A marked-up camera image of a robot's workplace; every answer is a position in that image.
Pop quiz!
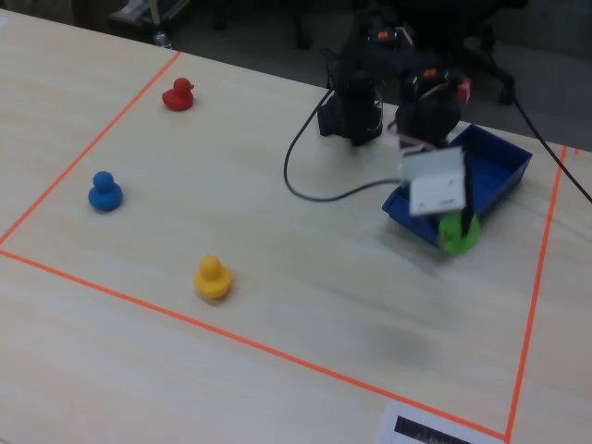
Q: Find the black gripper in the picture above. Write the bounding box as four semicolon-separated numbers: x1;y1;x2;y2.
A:
395;68;476;242

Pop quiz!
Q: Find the green rubber duck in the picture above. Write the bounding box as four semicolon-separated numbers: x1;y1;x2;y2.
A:
436;211;483;256

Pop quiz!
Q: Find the blue plastic box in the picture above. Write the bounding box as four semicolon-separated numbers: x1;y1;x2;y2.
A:
381;122;534;249

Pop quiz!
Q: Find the yellow rubber duck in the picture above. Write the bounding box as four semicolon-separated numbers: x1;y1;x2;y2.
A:
193;253;234;301

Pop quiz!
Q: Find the red rubber duck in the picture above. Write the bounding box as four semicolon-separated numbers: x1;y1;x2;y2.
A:
161;77;196;113

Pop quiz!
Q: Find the blue rubber duck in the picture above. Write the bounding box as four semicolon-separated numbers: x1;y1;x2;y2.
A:
87;170;124;214

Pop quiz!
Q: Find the black office chair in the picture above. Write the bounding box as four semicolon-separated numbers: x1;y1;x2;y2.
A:
406;0;517;106

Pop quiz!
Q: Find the white paper label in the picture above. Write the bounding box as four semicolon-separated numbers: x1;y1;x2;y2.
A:
375;400;505;444

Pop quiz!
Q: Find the long orange tape strip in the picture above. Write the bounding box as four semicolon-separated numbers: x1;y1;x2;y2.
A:
0;248;510;440

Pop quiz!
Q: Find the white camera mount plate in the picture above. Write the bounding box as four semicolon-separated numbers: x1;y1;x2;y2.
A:
399;146;468;217

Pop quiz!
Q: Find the thin black cable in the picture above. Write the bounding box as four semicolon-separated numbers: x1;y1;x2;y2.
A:
510;90;592;205

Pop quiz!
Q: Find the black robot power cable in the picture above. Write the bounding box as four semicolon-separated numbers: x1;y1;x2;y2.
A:
282;90;404;204

